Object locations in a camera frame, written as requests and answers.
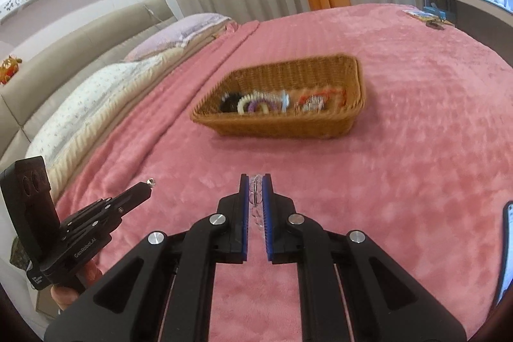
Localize black wrist watch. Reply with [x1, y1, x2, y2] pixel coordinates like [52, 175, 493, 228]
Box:
[219, 92, 242, 113]

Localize cream spiral hair tie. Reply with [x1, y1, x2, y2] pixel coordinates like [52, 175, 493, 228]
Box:
[235, 93, 265, 116]

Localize red braided cord bracelet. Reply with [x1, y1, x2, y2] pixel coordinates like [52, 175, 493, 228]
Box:
[294, 86, 348, 113]

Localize silver hair clip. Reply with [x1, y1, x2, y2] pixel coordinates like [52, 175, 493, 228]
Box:
[281, 90, 290, 113]

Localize person's left hand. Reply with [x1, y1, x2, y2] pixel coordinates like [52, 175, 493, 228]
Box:
[50, 260, 103, 311]

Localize cream quilt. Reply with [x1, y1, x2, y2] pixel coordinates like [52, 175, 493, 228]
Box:
[44, 21, 238, 201]

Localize white floral pillow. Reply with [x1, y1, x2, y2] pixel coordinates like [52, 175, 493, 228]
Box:
[25, 53, 167, 163]

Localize beige padded headboard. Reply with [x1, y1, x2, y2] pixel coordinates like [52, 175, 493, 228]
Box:
[1, 0, 177, 168]

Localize pink plush blanket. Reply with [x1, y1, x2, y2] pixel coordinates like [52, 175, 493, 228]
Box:
[57, 4, 512, 334]

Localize smartphone with lit screen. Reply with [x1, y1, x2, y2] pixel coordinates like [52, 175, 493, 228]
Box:
[492, 201, 513, 308]

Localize orange plush toy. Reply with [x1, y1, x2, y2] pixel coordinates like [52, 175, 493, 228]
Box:
[0, 55, 23, 85]

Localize lilac pillow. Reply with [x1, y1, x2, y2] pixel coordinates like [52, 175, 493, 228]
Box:
[123, 13, 234, 63]

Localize woven wicker basket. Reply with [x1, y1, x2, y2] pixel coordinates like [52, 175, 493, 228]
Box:
[191, 54, 366, 139]

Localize items on bed corner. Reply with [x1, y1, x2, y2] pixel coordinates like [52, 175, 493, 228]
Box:
[403, 10, 455, 30]

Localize purple spiral hair tie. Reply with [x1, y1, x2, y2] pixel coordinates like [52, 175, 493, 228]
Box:
[247, 100, 282, 116]

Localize white wall desk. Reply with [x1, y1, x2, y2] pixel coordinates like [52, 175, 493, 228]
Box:
[424, 0, 512, 66]

